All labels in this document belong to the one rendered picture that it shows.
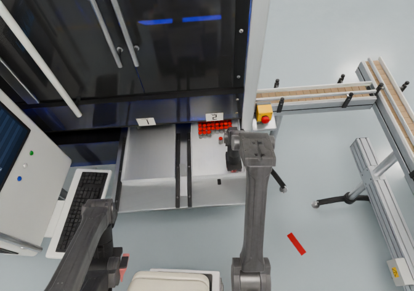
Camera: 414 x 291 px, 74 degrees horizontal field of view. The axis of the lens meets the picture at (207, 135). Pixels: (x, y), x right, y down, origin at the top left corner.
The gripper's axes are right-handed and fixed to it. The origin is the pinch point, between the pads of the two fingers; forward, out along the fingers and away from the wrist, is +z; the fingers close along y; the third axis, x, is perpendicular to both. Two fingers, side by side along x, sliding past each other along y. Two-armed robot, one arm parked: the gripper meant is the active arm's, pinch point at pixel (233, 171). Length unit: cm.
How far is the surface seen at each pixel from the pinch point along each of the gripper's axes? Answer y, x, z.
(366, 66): 60, -84, -11
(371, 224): 8, -104, 91
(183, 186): -4.0, 24.3, 4.1
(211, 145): 17.2, 9.5, 0.7
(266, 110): 23.8, -18.4, -15.5
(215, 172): 2.2, 8.6, 3.1
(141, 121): 23, 43, -14
